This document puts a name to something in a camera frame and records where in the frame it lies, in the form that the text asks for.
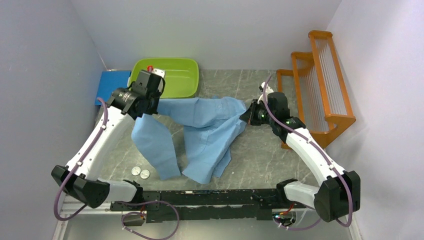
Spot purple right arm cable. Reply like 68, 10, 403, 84
261, 74, 353, 232

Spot green plastic basin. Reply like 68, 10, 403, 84
127, 57, 199, 99

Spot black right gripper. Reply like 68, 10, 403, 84
240, 98, 276, 126

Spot light blue button shirt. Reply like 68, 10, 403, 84
131, 96, 247, 184

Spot orange wooden rack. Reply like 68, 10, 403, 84
276, 30, 356, 149

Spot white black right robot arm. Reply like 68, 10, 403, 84
239, 92, 361, 227

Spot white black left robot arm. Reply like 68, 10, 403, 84
51, 68, 166, 210

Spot silver round brooch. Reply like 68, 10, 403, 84
131, 166, 142, 176
139, 169, 151, 180

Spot aluminium frame rails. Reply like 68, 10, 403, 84
52, 149, 364, 240

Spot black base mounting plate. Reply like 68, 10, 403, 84
110, 188, 305, 223

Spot blue flat board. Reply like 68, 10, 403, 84
94, 70, 131, 106

